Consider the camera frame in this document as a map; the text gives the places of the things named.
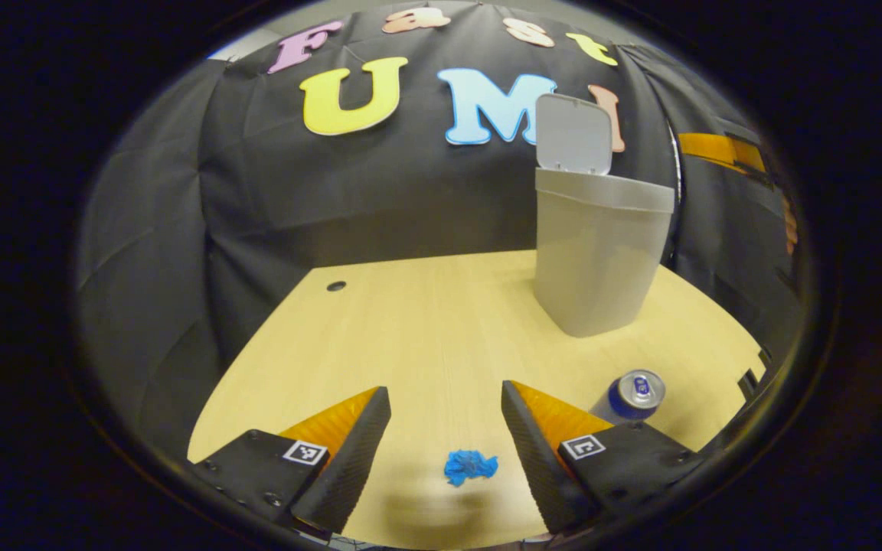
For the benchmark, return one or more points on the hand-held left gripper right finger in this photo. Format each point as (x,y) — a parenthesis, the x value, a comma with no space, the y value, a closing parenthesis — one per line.
(537,467)

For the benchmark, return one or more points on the blue pop can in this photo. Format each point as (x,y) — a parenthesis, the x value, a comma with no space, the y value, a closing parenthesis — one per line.
(628,394)

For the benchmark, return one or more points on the blue paper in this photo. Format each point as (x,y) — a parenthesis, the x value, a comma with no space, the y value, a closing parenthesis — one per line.
(470,467)

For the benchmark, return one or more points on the wooden desktop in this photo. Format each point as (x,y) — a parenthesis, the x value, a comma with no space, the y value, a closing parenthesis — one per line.
(441,344)

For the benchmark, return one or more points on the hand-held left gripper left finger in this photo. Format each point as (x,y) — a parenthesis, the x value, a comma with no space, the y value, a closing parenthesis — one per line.
(353,467)

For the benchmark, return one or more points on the white desktop garbage bin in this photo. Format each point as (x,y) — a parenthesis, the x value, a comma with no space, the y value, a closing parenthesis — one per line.
(594,260)

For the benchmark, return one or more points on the black backdrop cloth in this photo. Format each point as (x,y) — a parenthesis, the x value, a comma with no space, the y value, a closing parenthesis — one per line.
(295,199)

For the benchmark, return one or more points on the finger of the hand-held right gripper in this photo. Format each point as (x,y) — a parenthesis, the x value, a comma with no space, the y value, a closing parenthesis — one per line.
(709,147)
(790,222)

